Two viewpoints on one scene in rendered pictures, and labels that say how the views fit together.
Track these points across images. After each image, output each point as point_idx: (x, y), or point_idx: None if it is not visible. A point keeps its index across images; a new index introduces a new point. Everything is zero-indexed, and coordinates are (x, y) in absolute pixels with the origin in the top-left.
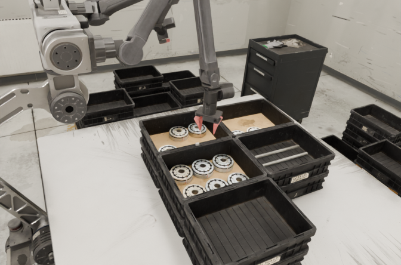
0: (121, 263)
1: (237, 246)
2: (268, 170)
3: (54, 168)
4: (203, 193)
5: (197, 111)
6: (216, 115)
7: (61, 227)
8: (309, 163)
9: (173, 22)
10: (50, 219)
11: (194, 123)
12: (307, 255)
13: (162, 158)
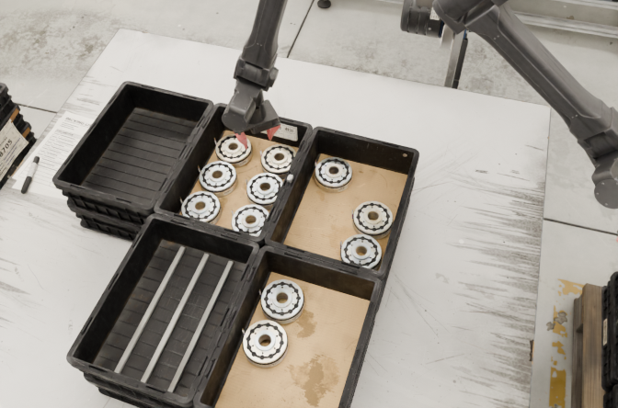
0: None
1: (143, 144)
2: (156, 218)
3: (454, 101)
4: (206, 124)
5: (267, 103)
6: None
7: (341, 76)
8: (104, 290)
9: (591, 176)
10: (360, 73)
11: (376, 257)
12: (80, 246)
13: (301, 125)
